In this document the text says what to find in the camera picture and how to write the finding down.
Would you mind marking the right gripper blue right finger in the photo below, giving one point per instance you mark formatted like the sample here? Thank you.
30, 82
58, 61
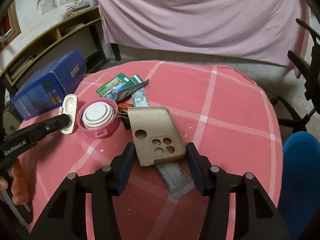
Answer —
256, 216

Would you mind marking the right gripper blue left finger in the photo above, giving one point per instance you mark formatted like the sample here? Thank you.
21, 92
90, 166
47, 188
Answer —
64, 216

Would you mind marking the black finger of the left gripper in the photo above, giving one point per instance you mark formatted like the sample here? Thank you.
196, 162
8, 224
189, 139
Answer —
41, 129

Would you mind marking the pale blue wrapper strip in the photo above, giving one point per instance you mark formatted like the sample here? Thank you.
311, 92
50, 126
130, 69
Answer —
176, 180

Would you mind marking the beige phone case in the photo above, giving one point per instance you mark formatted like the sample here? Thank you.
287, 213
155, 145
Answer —
155, 135

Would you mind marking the blue plastic trash bin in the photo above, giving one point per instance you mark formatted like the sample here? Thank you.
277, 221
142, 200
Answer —
299, 196

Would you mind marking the person's left hand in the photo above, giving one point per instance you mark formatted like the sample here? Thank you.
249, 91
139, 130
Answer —
19, 188

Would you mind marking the blue cardboard box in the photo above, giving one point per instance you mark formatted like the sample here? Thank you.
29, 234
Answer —
46, 88

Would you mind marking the white plastic earbud case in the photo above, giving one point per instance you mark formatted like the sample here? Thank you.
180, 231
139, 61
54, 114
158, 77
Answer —
69, 107

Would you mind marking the pink round lid container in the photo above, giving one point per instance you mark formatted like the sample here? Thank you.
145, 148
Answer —
98, 118

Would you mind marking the green snack wrapper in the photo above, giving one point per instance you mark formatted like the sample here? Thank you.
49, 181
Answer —
110, 89

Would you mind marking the wooden shelf desk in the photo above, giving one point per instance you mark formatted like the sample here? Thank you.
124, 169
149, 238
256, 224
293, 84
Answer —
50, 39

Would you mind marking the stack of papers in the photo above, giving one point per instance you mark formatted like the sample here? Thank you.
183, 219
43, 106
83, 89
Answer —
76, 7

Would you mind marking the pink checked tablecloth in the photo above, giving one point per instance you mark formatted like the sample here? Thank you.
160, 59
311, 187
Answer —
225, 114

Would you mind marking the large pink hanging sheet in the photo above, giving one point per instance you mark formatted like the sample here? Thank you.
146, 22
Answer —
262, 30

